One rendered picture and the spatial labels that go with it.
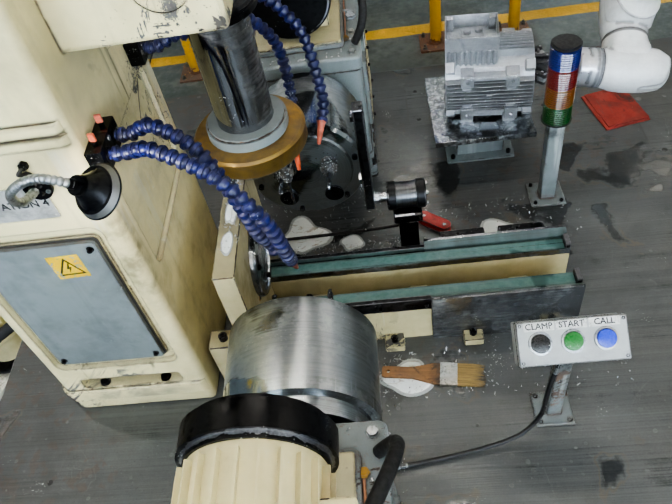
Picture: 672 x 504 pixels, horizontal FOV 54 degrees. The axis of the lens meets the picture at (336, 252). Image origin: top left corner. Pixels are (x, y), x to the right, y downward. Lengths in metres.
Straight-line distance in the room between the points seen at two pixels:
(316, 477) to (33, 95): 0.55
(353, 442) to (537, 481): 0.46
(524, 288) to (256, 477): 0.78
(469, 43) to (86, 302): 0.97
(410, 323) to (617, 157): 0.73
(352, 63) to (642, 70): 0.65
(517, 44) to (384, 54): 2.08
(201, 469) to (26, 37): 0.52
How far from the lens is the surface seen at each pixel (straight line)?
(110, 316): 1.19
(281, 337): 1.00
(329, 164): 1.37
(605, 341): 1.11
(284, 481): 0.70
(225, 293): 1.15
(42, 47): 0.90
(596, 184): 1.72
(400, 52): 3.65
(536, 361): 1.09
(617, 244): 1.60
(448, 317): 1.34
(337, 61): 1.52
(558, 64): 1.41
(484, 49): 1.58
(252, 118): 1.02
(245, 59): 0.97
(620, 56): 1.68
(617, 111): 1.93
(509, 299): 1.32
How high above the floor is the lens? 1.98
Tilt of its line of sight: 49 degrees down
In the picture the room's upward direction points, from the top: 12 degrees counter-clockwise
